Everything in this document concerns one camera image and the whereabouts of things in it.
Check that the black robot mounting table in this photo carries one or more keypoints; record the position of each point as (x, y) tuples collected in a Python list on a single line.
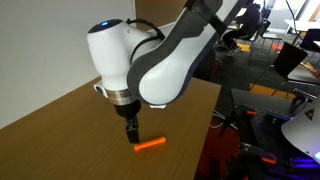
[(263, 100)]

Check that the seated person in dark clothes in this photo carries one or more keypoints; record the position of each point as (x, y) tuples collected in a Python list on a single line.
[(248, 23)]

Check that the black office chair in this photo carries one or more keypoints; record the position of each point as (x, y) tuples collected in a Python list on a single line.
[(206, 66)]

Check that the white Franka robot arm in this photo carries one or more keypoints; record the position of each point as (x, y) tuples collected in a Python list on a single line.
[(160, 63)]

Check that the orange carrot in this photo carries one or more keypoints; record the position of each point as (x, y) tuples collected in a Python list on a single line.
[(150, 143)]

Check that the white table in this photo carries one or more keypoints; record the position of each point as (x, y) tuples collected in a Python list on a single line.
[(303, 25)]

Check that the grey round table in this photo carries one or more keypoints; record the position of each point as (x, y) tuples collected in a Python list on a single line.
[(303, 75)]

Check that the cork board with white frame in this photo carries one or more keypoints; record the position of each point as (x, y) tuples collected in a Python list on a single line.
[(156, 11)]

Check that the chair under seated person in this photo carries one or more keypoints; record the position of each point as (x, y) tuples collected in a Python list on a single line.
[(263, 30)]

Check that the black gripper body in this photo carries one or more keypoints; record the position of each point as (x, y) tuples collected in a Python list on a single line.
[(128, 110)]

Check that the dark blue chair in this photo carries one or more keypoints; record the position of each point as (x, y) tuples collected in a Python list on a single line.
[(311, 38)]

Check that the black chair with thin legs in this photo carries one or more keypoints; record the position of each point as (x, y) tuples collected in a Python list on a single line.
[(290, 60)]

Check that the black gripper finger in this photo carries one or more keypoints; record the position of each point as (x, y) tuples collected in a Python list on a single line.
[(132, 133)]

